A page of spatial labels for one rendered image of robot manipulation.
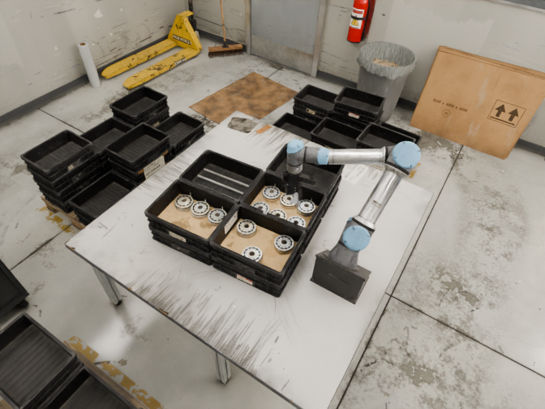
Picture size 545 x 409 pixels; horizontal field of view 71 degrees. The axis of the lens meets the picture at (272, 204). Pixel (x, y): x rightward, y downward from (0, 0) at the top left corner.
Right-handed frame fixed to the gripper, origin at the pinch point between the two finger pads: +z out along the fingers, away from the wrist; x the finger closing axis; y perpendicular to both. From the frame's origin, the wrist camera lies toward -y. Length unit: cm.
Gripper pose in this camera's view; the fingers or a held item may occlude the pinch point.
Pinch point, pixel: (297, 201)
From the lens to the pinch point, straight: 197.9
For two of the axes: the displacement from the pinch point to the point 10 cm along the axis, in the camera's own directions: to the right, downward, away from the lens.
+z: 0.0, 7.7, 6.4
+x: 3.2, 6.0, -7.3
